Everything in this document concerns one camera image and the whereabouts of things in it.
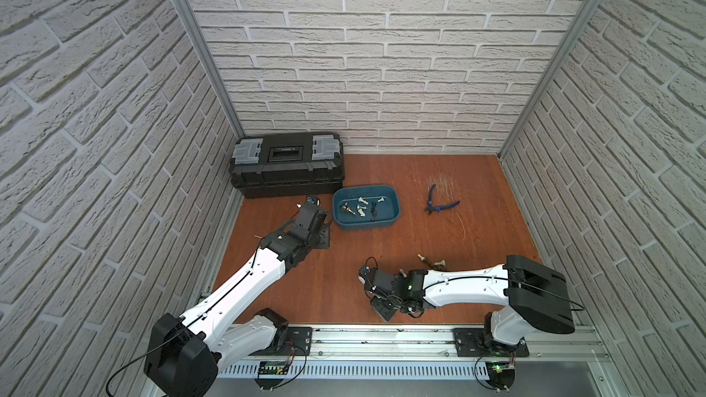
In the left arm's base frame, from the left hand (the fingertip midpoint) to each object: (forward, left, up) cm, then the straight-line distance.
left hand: (325, 226), depth 81 cm
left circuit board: (-34, +13, -17) cm, 40 cm away
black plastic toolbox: (+22, +15, +4) cm, 27 cm away
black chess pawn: (+13, -16, -13) cm, 24 cm away
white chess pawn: (+18, -12, -13) cm, 25 cm away
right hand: (-18, -17, -14) cm, 29 cm away
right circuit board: (-36, -48, -14) cm, 62 cm away
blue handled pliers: (+16, -38, -13) cm, 43 cm away
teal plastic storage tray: (+15, -13, -12) cm, 23 cm away
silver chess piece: (+13, -11, -13) cm, 21 cm away
